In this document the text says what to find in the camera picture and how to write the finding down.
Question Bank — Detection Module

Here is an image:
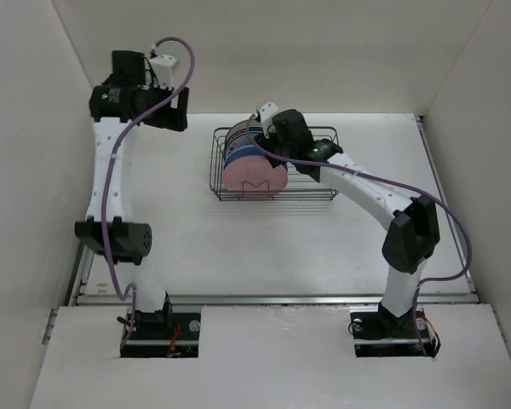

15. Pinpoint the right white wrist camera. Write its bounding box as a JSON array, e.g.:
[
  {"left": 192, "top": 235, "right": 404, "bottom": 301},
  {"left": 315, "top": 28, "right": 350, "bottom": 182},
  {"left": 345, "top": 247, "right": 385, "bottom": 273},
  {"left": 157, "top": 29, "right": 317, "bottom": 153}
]
[{"left": 255, "top": 101, "right": 279, "bottom": 130}]

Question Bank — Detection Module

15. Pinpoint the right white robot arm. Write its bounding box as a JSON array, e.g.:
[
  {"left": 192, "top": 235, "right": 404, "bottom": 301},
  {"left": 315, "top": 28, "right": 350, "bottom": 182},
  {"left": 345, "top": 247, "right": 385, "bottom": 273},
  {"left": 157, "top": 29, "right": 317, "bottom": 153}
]
[{"left": 256, "top": 102, "right": 440, "bottom": 336}]

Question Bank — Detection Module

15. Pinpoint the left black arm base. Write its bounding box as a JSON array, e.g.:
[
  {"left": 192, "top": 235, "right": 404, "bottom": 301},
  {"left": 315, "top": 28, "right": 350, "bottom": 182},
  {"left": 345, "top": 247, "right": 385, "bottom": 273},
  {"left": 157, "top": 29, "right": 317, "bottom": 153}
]
[{"left": 117, "top": 309, "right": 202, "bottom": 359}]

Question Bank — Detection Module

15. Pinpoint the pink plastic plate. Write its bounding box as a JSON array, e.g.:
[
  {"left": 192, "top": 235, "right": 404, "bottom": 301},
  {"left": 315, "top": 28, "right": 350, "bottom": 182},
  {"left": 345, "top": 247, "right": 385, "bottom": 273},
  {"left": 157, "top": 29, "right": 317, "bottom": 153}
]
[{"left": 221, "top": 155, "right": 289, "bottom": 199}]

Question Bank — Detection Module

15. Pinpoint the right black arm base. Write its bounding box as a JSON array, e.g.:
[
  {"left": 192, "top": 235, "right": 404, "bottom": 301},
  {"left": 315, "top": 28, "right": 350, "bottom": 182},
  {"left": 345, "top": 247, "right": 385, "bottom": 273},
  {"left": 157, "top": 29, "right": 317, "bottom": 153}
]
[{"left": 348, "top": 309, "right": 441, "bottom": 358}]

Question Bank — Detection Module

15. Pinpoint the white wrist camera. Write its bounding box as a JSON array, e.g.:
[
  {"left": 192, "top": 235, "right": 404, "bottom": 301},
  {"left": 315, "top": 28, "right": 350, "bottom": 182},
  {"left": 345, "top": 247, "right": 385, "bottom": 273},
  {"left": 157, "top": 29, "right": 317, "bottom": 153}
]
[
  {"left": 149, "top": 44, "right": 179, "bottom": 89},
  {"left": 255, "top": 101, "right": 279, "bottom": 130}
]

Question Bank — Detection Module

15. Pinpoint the blue plastic plate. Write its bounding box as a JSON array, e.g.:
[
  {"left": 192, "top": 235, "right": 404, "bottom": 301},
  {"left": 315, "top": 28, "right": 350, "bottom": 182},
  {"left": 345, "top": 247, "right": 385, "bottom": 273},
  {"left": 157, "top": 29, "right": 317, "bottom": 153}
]
[{"left": 224, "top": 144, "right": 264, "bottom": 168}]

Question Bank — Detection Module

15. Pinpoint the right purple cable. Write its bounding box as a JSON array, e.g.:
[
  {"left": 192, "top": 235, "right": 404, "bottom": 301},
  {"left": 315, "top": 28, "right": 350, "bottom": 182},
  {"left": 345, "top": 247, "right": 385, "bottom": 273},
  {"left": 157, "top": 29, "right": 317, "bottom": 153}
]
[{"left": 249, "top": 114, "right": 474, "bottom": 299}]

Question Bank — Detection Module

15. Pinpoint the green rimmed lettered plate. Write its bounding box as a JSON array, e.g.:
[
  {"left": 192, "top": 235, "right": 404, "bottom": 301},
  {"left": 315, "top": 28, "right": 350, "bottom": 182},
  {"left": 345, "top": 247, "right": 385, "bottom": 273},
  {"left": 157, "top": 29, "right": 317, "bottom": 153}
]
[{"left": 224, "top": 120, "right": 262, "bottom": 153}]

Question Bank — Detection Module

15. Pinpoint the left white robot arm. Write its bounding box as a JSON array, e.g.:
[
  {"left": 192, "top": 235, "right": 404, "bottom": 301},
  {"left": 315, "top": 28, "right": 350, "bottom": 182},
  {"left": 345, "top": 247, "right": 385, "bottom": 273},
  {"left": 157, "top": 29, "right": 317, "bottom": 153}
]
[{"left": 74, "top": 50, "right": 189, "bottom": 338}]

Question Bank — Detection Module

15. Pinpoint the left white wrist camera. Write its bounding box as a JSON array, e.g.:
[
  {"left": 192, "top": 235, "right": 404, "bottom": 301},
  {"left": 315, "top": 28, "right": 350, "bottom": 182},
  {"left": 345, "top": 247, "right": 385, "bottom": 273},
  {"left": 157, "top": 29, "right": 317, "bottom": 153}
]
[{"left": 149, "top": 44, "right": 179, "bottom": 89}]

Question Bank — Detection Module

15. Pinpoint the metal wire dish rack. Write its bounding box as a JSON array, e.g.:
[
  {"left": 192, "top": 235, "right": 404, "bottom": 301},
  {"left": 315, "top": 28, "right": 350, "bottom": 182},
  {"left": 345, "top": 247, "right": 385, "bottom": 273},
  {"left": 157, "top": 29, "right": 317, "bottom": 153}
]
[{"left": 209, "top": 127, "right": 338, "bottom": 201}]

